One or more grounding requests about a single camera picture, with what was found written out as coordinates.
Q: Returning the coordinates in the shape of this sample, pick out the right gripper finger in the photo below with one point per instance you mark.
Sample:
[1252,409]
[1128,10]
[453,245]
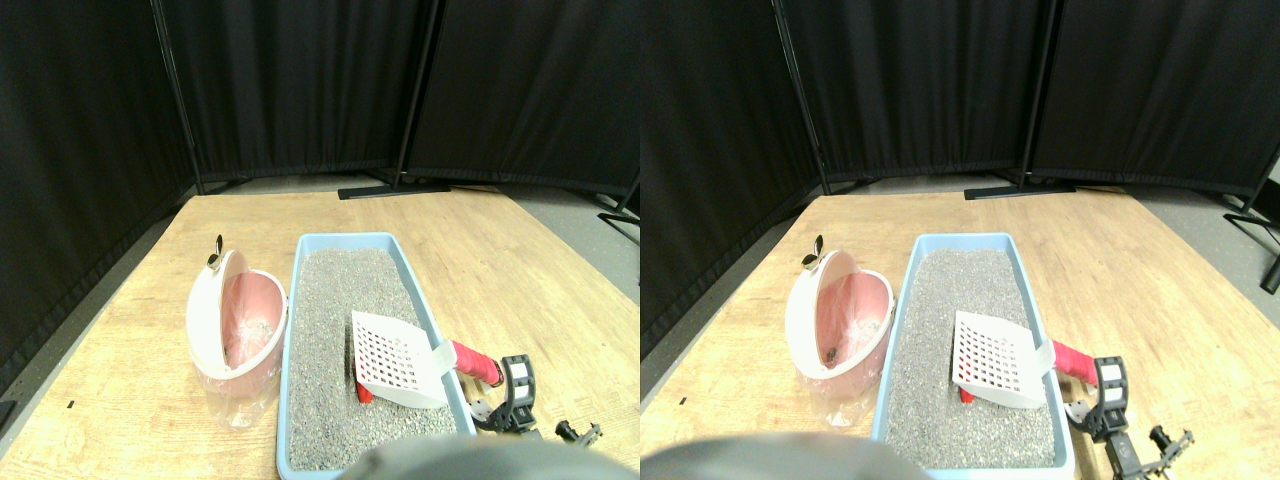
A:
[520,385]
[1112,385]
[492,422]
[1080,415]

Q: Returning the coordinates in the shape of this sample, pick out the red lump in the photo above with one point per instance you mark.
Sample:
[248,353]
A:
[365,395]
[966,396]

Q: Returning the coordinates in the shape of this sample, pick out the blue litter tray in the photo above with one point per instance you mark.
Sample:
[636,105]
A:
[920,350]
[320,350]

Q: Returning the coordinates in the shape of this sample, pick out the black curtain stand foot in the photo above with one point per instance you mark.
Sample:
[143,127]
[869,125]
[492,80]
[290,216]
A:
[390,190]
[1272,275]
[615,216]
[1015,190]

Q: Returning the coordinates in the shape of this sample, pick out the black curtain stand pole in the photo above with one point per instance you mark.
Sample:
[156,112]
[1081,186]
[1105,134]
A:
[1263,181]
[630,193]
[1040,100]
[417,100]
[178,100]
[801,100]

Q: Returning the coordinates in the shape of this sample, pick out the white bin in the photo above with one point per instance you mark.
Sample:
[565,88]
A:
[210,320]
[808,320]

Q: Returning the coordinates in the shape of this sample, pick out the black bracket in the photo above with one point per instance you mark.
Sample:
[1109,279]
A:
[578,433]
[1170,440]

